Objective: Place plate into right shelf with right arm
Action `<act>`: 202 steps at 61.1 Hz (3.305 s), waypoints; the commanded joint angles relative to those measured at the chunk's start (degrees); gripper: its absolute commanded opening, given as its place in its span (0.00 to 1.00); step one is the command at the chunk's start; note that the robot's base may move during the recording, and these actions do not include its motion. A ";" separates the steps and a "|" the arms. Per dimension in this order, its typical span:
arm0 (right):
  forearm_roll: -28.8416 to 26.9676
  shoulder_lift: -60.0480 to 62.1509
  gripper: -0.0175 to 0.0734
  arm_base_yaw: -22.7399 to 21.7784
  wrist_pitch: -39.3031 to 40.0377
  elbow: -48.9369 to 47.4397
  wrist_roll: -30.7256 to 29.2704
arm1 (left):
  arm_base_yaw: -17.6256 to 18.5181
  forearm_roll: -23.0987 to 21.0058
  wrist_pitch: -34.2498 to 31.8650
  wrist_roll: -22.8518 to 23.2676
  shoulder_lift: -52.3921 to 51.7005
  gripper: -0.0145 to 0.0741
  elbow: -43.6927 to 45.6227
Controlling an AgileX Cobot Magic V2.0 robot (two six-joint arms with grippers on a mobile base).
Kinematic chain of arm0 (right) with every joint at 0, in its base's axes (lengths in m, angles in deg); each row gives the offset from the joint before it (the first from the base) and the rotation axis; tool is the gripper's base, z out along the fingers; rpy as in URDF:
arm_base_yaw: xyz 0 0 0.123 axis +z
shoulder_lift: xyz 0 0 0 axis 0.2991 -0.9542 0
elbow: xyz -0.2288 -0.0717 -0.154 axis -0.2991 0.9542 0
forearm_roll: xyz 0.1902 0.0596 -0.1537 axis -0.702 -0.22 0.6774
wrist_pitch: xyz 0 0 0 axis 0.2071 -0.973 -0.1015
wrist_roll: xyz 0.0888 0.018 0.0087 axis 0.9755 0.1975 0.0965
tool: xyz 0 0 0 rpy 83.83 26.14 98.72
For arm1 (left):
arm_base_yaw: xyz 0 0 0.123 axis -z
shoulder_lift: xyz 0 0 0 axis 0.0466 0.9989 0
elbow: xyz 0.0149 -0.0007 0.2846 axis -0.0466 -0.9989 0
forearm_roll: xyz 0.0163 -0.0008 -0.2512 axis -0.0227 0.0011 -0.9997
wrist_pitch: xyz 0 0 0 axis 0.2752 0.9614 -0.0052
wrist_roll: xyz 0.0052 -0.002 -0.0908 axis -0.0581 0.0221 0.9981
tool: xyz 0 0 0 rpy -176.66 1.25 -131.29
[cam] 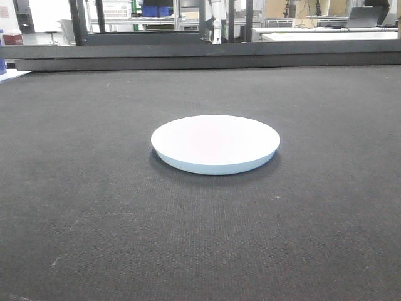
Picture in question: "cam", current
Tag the blue storage bin background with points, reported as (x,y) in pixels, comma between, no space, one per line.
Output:
(156,11)

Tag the black stool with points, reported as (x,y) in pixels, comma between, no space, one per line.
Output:
(52,37)

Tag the red box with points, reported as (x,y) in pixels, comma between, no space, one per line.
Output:
(13,39)

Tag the black table edge rail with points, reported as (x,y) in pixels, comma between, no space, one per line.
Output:
(197,56)

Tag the light blue round tray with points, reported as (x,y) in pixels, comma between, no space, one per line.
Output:
(215,144)

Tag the black metal frame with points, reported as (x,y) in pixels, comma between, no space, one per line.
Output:
(120,23)

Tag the grey laptop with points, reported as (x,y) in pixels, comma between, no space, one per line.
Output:
(363,17)

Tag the white background table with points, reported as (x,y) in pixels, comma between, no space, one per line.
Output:
(323,34)

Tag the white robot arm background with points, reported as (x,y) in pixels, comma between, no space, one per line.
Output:
(218,11)

